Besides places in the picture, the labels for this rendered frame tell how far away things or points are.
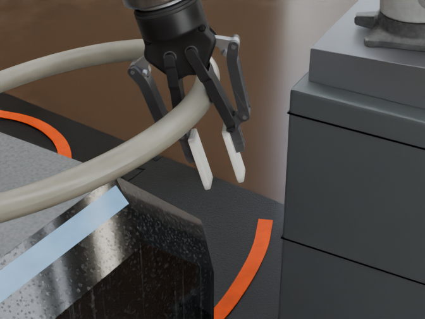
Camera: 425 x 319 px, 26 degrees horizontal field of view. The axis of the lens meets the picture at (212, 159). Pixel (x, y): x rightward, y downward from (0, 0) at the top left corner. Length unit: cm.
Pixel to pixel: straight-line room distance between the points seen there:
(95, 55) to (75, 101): 222
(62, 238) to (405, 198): 82
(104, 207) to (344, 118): 63
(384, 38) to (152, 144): 106
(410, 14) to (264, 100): 168
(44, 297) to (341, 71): 85
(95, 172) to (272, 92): 268
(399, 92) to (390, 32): 13
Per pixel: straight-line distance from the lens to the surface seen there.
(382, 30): 198
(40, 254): 144
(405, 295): 214
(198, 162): 109
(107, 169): 95
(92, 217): 151
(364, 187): 201
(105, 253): 150
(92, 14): 428
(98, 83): 368
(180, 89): 106
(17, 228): 146
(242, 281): 264
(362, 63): 193
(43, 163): 161
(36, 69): 138
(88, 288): 147
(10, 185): 156
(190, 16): 100
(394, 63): 190
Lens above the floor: 174
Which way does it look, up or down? 33 degrees down
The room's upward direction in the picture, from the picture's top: straight up
